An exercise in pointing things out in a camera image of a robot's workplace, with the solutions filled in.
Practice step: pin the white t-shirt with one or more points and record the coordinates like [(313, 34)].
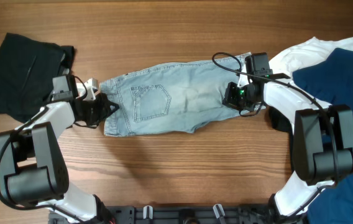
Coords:
[(291, 59)]

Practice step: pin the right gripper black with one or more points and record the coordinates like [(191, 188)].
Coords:
[(232, 96)]

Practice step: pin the dark blue t-shirt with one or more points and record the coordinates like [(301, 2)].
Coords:
[(336, 205)]

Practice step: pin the light blue denim shorts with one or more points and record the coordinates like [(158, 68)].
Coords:
[(170, 97)]

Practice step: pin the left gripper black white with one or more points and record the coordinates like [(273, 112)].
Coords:
[(107, 106)]

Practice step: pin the black garment under pile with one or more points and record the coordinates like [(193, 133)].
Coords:
[(281, 123)]

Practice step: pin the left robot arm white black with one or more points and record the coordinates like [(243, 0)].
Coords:
[(33, 173)]

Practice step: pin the folded black garment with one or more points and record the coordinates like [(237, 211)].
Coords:
[(27, 68)]

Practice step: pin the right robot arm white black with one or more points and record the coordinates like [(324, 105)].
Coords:
[(322, 145)]

